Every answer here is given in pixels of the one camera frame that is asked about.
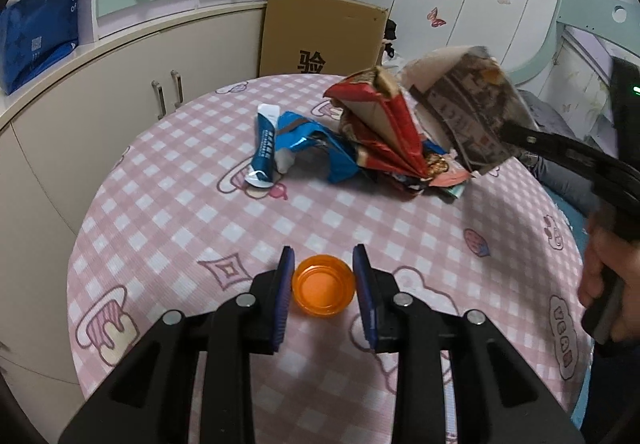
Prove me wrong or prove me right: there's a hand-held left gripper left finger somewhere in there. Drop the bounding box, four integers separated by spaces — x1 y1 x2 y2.
59 245 296 444

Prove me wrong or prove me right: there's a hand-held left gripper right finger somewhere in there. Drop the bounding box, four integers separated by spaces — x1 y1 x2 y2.
351 244 586 444

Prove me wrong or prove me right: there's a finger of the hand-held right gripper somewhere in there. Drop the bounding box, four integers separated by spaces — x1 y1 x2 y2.
500 121 601 187

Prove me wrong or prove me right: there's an orange plastic cup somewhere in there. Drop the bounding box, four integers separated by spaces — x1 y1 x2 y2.
291 254 357 316

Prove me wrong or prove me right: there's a newspaper print paper bag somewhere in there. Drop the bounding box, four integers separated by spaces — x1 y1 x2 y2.
402 45 540 177

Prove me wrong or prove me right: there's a person's right hand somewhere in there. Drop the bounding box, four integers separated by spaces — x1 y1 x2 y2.
577 215 640 344

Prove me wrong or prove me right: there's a pink wrapper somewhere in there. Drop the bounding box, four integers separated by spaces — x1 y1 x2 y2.
431 164 469 188

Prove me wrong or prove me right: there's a dark and gold wrapper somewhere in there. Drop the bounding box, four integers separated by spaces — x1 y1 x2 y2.
357 144 451 196

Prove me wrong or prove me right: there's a pink checked tablecloth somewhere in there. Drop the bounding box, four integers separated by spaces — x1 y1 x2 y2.
66 73 596 444

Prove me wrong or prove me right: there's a blue and white tube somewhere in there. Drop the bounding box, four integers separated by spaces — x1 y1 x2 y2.
245 105 281 187

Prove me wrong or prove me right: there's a blue wrapper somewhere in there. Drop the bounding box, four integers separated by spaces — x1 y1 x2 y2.
277 111 361 184

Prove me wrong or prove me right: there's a red snack bag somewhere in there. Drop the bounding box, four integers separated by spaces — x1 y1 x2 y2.
324 66 436 180

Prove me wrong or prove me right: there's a black bag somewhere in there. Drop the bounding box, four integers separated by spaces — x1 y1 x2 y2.
384 19 399 60

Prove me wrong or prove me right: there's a cardboard box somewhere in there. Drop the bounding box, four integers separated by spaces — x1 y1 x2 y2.
258 0 390 77

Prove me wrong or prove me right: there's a beige cabinet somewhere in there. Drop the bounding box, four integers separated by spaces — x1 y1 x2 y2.
0 0 268 405

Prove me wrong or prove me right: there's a blue printed bag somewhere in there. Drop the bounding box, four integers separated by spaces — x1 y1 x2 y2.
0 0 81 96

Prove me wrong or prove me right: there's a mint and white bed frame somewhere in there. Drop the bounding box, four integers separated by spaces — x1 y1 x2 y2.
505 0 640 90

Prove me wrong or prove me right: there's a metal cabinet handle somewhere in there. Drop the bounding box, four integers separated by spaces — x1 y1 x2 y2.
170 70 185 111
151 80 167 121

